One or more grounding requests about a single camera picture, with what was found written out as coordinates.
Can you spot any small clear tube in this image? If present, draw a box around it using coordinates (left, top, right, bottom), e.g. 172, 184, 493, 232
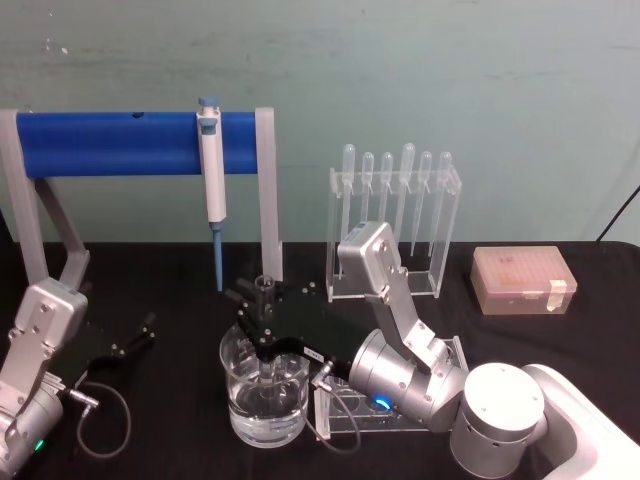
254, 273, 276, 331

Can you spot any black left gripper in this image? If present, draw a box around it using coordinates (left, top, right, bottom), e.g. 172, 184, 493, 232
52, 281, 158, 391

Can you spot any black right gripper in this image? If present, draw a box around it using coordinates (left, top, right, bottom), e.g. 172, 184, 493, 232
224, 278, 374, 386

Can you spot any black table cloth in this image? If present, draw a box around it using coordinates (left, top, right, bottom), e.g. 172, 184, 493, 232
0, 238, 640, 480

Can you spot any thin dark right gripper cable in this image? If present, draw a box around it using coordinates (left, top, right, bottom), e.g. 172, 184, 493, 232
304, 363, 362, 450

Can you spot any thin dark gripper cable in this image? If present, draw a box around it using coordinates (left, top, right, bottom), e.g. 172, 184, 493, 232
64, 380, 133, 459
304, 363, 362, 450

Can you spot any thin dark left gripper cable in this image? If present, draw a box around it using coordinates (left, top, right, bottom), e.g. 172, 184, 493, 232
64, 380, 133, 459

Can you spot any thin black background cable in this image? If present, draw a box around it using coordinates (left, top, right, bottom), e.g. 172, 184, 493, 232
594, 184, 640, 246

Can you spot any glass beaker with water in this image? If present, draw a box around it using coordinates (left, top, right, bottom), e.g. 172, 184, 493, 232
219, 322, 314, 448

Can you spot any clear acrylic tube rack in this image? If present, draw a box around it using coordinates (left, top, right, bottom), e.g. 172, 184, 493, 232
312, 335, 471, 441

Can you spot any blue and grey pipette stand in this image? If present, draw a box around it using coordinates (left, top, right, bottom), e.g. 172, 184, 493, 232
0, 106, 285, 302

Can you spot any translucent pink pipette tip box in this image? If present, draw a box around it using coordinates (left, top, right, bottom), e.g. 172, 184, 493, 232
469, 245, 579, 316

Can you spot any clear acrylic dropper rack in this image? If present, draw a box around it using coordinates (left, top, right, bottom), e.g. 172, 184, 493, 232
327, 163, 460, 303

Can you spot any white micropipette with blue top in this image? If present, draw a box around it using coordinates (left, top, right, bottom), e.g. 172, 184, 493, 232
196, 96, 227, 292

